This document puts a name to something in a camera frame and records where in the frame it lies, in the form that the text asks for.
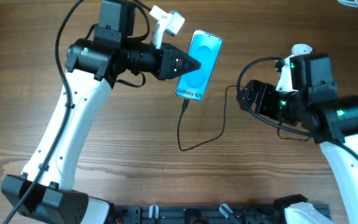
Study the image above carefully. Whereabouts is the turquoise screen smartphone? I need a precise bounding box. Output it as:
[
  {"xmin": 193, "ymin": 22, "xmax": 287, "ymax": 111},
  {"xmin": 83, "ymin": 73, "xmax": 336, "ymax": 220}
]
[{"xmin": 175, "ymin": 30, "xmax": 223, "ymax": 101}]

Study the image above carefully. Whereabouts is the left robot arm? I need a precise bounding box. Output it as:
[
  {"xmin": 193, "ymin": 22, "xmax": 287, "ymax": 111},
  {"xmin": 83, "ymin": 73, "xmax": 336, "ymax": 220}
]
[{"xmin": 1, "ymin": 0, "xmax": 201, "ymax": 223}]

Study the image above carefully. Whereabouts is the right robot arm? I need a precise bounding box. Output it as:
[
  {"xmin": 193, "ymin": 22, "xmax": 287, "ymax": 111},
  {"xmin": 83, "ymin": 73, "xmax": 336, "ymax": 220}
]
[{"xmin": 236, "ymin": 53, "xmax": 358, "ymax": 223}]

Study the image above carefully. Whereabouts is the white power strip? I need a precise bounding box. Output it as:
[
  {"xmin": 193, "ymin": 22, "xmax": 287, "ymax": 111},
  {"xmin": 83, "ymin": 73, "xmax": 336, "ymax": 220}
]
[{"xmin": 291, "ymin": 44, "xmax": 315, "ymax": 57}]

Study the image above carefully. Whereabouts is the right camera black cable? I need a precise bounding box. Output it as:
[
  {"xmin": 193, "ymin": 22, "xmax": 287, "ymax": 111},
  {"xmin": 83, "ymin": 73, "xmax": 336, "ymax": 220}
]
[{"xmin": 236, "ymin": 56, "xmax": 358, "ymax": 187}]

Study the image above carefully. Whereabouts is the camera black cable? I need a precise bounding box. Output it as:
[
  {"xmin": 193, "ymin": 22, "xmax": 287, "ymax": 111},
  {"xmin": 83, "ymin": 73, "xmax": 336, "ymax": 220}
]
[
  {"xmin": 236, "ymin": 56, "xmax": 358, "ymax": 187},
  {"xmin": 1, "ymin": 0, "xmax": 85, "ymax": 224}
]

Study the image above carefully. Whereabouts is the left camera black cable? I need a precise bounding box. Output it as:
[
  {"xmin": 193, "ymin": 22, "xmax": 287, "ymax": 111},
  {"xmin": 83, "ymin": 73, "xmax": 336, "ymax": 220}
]
[{"xmin": 1, "ymin": 0, "xmax": 85, "ymax": 224}]

